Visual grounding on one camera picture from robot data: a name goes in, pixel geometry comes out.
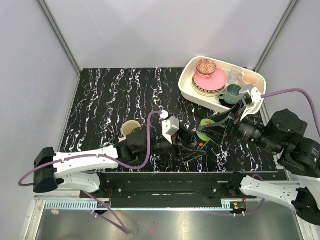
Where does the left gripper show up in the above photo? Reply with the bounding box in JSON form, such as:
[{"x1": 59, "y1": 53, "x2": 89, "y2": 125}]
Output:
[{"x1": 139, "y1": 122, "x2": 207, "y2": 163}]

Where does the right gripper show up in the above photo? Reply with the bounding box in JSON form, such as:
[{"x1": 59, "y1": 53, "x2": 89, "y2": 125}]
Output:
[{"x1": 196, "y1": 98, "x2": 282, "y2": 154}]

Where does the green bottle lid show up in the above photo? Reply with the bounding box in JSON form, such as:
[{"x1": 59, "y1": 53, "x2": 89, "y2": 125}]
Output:
[{"x1": 196, "y1": 118, "x2": 216, "y2": 141}]

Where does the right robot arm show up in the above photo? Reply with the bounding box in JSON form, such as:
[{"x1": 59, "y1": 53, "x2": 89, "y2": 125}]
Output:
[{"x1": 197, "y1": 102, "x2": 320, "y2": 226}]

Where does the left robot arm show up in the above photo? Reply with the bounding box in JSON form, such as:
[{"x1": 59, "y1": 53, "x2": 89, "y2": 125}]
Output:
[{"x1": 32, "y1": 127, "x2": 207, "y2": 198}]

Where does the black saucer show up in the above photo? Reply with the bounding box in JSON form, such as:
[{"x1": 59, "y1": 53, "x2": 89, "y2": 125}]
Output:
[{"x1": 218, "y1": 98, "x2": 234, "y2": 109}]

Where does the teal ceramic mug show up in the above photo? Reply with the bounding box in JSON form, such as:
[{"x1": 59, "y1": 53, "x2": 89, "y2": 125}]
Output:
[{"x1": 218, "y1": 84, "x2": 242, "y2": 105}]

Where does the cream striped plate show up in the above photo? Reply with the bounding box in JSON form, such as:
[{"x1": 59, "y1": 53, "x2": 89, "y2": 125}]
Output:
[{"x1": 191, "y1": 78, "x2": 226, "y2": 97}]

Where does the clear glass cup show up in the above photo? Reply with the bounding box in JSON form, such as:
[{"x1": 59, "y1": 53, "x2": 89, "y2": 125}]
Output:
[{"x1": 227, "y1": 66, "x2": 242, "y2": 85}]

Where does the pink mug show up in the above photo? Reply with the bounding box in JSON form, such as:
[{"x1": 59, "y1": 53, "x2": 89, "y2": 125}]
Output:
[{"x1": 240, "y1": 74, "x2": 258, "y2": 87}]

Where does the patterned small bowl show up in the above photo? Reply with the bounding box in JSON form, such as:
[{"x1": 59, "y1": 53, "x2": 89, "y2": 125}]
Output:
[{"x1": 196, "y1": 58, "x2": 217, "y2": 77}]

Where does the cream floral mug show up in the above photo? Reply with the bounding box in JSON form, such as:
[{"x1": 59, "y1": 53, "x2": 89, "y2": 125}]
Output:
[{"x1": 119, "y1": 120, "x2": 141, "y2": 142}]

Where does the white serving tray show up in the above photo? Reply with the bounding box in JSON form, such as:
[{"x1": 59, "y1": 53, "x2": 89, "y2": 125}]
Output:
[{"x1": 178, "y1": 56, "x2": 267, "y2": 115}]

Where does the black marble mat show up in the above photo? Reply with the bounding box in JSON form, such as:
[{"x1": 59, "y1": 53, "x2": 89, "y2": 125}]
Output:
[{"x1": 59, "y1": 67, "x2": 277, "y2": 172}]

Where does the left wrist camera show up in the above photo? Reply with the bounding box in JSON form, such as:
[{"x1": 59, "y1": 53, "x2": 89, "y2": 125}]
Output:
[{"x1": 162, "y1": 116, "x2": 180, "y2": 144}]

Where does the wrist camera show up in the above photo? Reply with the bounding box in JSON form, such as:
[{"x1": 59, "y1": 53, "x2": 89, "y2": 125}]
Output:
[
  {"x1": 239, "y1": 84, "x2": 263, "y2": 120},
  {"x1": 162, "y1": 116, "x2": 180, "y2": 144}
]

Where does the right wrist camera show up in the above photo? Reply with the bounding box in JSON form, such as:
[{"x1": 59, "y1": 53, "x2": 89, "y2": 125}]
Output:
[{"x1": 239, "y1": 84, "x2": 263, "y2": 120}]

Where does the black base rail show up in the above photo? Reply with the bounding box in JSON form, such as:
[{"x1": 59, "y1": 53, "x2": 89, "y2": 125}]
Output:
[{"x1": 92, "y1": 172, "x2": 246, "y2": 199}]

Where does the slotted cable duct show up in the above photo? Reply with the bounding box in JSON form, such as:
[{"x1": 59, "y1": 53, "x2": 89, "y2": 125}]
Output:
[{"x1": 45, "y1": 196, "x2": 240, "y2": 212}]

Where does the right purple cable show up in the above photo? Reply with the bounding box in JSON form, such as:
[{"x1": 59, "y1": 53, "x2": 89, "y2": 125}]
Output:
[{"x1": 199, "y1": 87, "x2": 320, "y2": 217}]

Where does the purple cable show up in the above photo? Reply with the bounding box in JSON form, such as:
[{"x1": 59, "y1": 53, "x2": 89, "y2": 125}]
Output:
[
  {"x1": 17, "y1": 111, "x2": 167, "y2": 235},
  {"x1": 199, "y1": 87, "x2": 320, "y2": 217}
]

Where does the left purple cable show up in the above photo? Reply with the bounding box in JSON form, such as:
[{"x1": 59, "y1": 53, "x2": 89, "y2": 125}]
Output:
[{"x1": 17, "y1": 111, "x2": 167, "y2": 235}]

